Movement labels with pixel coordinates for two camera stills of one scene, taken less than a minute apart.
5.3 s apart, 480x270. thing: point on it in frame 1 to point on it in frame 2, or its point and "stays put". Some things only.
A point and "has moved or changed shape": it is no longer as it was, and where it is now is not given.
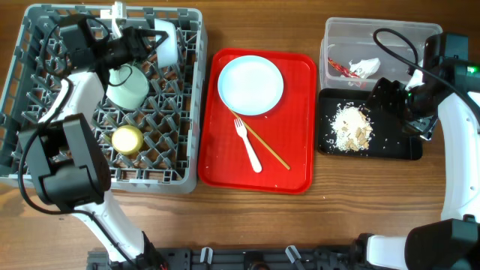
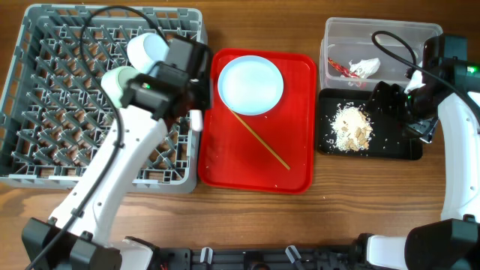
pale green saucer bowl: [128, 86] stays put
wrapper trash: [364, 67] stays put
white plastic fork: [242, 131] to [196, 120]
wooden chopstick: [261, 142] stays put
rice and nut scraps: [352, 127] stays put
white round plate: [250, 85] stays put
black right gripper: [423, 127] stays put
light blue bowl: [167, 52] has moved or changed shape
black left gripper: [136, 42] to [205, 87]
